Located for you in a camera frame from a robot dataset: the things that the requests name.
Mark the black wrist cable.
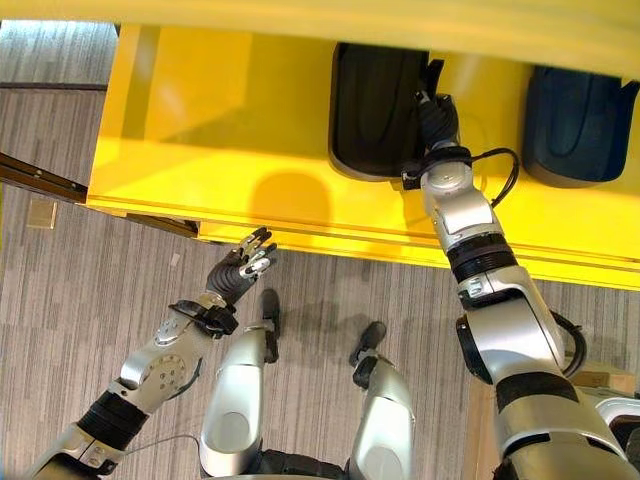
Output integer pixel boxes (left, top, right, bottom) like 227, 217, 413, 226
467, 147, 522, 209

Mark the cardboard box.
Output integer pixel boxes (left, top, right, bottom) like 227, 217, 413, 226
569, 362, 637, 396

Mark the dark floor rail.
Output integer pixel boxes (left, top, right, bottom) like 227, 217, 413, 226
0, 152, 90, 205

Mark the silver robot leg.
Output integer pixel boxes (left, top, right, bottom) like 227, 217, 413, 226
198, 288, 282, 480
347, 320, 415, 480

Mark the left silver robot leg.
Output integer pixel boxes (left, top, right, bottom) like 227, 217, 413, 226
198, 288, 282, 480

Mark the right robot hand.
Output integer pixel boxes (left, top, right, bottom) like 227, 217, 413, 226
413, 88, 461, 151

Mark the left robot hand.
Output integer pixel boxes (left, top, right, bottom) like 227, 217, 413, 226
205, 226, 279, 307

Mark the black sole-shaped part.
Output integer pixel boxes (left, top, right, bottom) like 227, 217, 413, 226
327, 42, 432, 183
521, 64, 640, 189

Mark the right silver robot leg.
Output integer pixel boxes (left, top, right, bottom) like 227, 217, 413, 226
347, 320, 415, 480

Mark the brass floor socket plate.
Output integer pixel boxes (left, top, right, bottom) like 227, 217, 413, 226
26, 198, 59, 231

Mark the yellow metal shelf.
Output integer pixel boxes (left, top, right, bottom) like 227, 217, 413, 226
0, 0, 640, 291

